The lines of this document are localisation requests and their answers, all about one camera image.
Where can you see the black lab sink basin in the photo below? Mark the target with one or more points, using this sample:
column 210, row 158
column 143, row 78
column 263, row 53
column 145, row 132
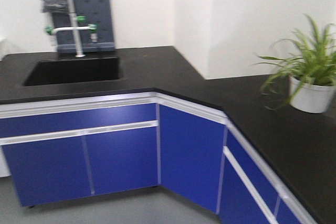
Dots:
column 75, row 71

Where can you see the white lab faucet green knobs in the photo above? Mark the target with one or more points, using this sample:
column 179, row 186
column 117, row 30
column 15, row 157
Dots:
column 75, row 28

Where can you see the grey pegboard drying rack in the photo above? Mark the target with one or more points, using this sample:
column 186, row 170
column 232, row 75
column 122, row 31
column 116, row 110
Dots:
column 96, row 12

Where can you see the white plant pot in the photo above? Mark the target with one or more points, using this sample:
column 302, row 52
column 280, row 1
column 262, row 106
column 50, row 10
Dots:
column 310, row 98

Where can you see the blue lab base cabinet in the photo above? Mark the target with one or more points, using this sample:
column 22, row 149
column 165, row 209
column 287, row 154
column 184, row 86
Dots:
column 69, row 149

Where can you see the green spider plant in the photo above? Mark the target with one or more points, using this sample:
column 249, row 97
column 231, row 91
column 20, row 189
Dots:
column 314, row 62

